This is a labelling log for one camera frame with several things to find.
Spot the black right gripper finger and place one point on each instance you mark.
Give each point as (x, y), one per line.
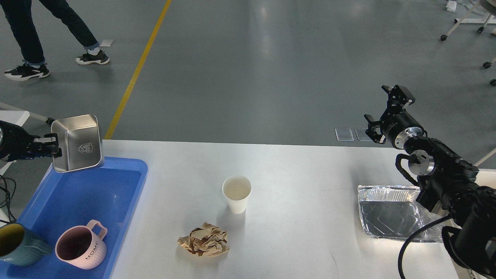
(399, 97)
(373, 130)

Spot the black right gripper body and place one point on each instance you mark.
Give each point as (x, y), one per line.
(398, 126)

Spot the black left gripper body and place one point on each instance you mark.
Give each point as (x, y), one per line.
(15, 143)

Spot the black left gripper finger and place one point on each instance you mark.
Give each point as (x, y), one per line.
(47, 139)
(40, 151)

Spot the square stainless steel tin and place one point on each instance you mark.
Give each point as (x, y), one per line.
(80, 143)

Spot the pink ribbed mug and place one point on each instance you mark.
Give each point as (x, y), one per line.
(83, 246)

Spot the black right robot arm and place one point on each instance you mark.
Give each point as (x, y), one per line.
(446, 181)

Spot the clear floor plate right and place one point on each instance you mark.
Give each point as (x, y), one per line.
(361, 134)

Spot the clear floor plate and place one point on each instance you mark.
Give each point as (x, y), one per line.
(344, 134)
(361, 134)

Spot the white side table left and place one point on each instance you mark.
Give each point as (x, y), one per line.
(19, 116)

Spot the clear floor plate left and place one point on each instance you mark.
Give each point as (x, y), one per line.
(344, 134)

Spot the blue plastic tray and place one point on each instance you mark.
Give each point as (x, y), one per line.
(108, 194)

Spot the aluminium foil tray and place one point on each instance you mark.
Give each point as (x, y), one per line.
(391, 211)

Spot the black chair caster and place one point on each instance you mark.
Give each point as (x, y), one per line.
(487, 65)

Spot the white plastic bin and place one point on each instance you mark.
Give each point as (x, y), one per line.
(485, 177)

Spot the teal ceramic mug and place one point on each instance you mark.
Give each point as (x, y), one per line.
(21, 246)

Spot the white paper scrap on floor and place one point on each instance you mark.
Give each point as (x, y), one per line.
(106, 43)

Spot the person in dark jeans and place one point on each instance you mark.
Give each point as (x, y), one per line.
(18, 15)

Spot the white paper cup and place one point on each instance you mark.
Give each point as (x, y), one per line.
(237, 190)

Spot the crumpled brown paper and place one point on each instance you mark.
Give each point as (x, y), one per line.
(207, 240)

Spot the white wheeled cart frame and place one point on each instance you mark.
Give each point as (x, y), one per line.
(489, 7)

